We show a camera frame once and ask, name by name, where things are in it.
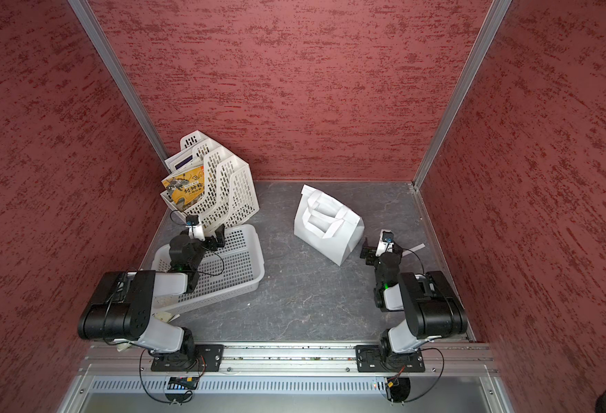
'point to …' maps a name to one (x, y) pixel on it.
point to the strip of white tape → (413, 249)
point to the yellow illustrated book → (186, 188)
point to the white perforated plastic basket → (239, 265)
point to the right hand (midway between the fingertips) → (378, 242)
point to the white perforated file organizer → (230, 197)
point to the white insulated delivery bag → (326, 226)
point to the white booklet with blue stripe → (183, 163)
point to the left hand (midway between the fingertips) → (211, 228)
